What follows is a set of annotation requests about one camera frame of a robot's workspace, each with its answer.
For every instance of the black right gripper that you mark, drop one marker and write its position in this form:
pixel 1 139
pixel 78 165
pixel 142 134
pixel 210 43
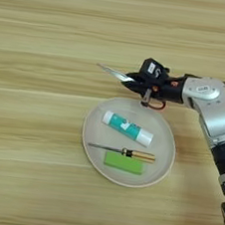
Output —
pixel 169 88

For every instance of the white teal glue stick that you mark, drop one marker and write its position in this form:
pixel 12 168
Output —
pixel 127 128

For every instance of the green rectangular block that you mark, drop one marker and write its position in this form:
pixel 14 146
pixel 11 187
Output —
pixel 123 162

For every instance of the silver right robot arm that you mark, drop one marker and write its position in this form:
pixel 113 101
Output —
pixel 215 111

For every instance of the black box with white label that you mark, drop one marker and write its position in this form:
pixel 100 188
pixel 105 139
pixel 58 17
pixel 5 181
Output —
pixel 153 69

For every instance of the round beige plate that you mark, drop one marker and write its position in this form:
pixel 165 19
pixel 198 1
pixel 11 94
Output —
pixel 160 147

